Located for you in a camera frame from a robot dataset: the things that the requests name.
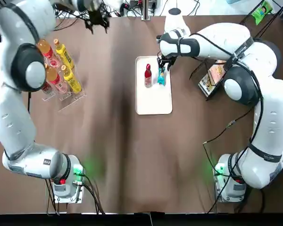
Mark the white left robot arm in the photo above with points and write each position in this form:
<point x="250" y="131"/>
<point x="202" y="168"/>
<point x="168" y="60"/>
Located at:
<point x="14" y="117"/>

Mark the green chips packet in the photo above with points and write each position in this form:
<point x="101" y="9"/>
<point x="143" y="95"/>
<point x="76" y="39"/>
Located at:
<point x="261" y="11"/>

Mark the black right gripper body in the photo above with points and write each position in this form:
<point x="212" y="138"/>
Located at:
<point x="167" y="58"/>

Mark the white rectangular tray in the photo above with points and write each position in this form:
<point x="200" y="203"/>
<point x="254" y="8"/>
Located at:
<point x="153" y="101"/>

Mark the yellow label tea bottle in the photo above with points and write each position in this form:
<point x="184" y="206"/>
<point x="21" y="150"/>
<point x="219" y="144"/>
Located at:
<point x="63" y="55"/>
<point x="72" y="80"/>

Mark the pink white snack box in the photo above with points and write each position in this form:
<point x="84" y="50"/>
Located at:
<point x="213" y="75"/>

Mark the clear acrylic tiered shelf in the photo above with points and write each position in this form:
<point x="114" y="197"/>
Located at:
<point x="70" y="99"/>

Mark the aluminium camera post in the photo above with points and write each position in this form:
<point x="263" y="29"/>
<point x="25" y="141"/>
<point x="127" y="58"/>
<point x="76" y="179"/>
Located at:
<point x="147" y="9"/>

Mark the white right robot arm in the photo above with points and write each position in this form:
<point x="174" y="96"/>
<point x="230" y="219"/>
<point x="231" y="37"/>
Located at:
<point x="268" y="122"/>

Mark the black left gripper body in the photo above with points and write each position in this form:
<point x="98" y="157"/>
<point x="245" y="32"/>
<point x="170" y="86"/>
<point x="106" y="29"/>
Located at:
<point x="96" y="16"/>

